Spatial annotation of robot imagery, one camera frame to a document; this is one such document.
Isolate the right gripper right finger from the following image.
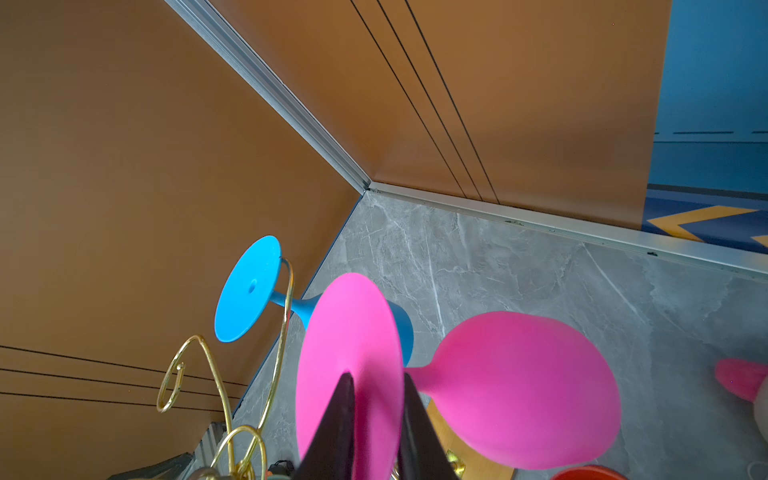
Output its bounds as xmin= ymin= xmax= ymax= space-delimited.
xmin=397 ymin=374 xmax=458 ymax=480

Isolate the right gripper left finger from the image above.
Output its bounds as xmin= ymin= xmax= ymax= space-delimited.
xmin=292 ymin=373 xmax=355 ymax=480

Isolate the pink wine glass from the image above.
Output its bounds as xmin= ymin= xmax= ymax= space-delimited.
xmin=296 ymin=273 xmax=622 ymax=479

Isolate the red wine glass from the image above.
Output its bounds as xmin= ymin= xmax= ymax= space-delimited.
xmin=551 ymin=465 xmax=627 ymax=480

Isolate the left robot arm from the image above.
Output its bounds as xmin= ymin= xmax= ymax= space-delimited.
xmin=108 ymin=453 xmax=194 ymax=480

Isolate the wooden rack base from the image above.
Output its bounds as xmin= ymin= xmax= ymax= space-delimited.
xmin=427 ymin=400 xmax=515 ymax=480

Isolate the blue wine glass back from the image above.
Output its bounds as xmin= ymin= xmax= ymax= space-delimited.
xmin=214 ymin=235 xmax=414 ymax=366

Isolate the white plush bird toy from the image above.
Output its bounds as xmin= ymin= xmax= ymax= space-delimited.
xmin=715 ymin=358 xmax=767 ymax=440

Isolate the gold wire glass rack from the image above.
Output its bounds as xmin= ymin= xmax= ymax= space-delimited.
xmin=155 ymin=257 xmax=469 ymax=480

